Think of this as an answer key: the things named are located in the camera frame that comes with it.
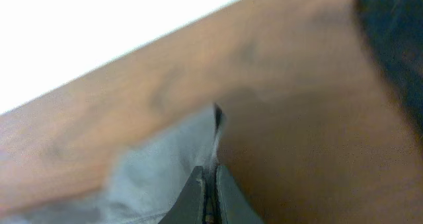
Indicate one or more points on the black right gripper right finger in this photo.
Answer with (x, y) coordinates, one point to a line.
(233, 206)

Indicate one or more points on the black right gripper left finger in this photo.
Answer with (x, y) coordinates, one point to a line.
(190, 206)

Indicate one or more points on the grey shorts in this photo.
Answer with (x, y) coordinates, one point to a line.
(147, 180)

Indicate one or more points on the black patterned garment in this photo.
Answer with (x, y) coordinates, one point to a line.
(393, 31)

